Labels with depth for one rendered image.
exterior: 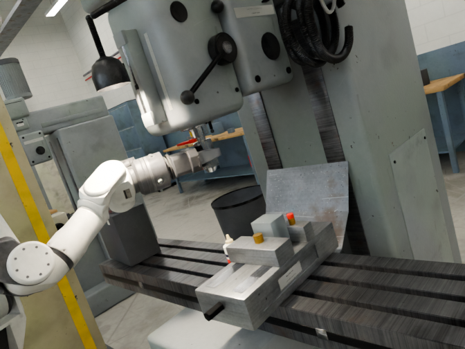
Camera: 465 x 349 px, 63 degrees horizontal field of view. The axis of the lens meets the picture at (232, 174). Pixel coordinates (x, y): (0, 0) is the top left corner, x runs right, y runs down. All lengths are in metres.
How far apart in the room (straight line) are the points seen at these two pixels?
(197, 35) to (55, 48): 10.12
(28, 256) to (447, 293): 0.74
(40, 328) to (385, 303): 2.19
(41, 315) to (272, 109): 1.91
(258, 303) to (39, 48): 10.32
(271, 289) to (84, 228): 0.40
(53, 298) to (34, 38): 8.83
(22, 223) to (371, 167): 1.99
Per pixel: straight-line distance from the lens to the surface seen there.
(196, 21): 0.92
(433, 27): 5.03
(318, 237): 0.94
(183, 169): 0.91
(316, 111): 1.17
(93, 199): 0.86
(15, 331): 1.38
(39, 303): 2.62
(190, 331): 1.03
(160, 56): 0.87
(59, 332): 2.70
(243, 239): 0.92
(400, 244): 1.27
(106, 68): 0.82
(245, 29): 0.99
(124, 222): 1.35
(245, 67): 0.96
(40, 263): 0.79
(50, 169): 9.32
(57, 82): 10.71
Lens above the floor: 1.34
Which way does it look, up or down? 10 degrees down
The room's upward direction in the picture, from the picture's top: 18 degrees counter-clockwise
